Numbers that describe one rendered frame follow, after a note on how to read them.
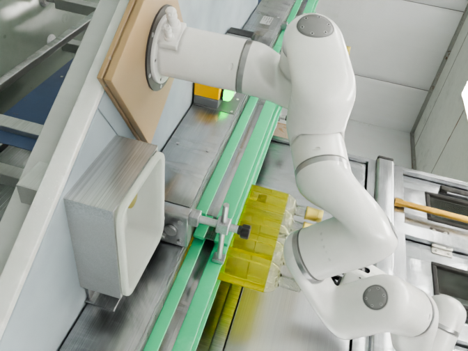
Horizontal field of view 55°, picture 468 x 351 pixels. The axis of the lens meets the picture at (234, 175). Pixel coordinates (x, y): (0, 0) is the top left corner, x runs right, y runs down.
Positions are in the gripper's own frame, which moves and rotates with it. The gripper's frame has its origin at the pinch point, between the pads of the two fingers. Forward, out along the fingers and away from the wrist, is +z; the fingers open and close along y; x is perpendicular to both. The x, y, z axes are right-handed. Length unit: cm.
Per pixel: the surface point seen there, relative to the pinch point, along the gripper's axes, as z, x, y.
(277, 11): 60, -96, 15
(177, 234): 27.9, 17.1, 8.0
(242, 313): 12.0, 11.9, -14.5
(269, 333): 4.4, 13.1, -14.5
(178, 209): 28.9, 15.8, 13.7
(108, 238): 28, 37, 25
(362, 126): 76, -580, -307
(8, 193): 89, 14, -17
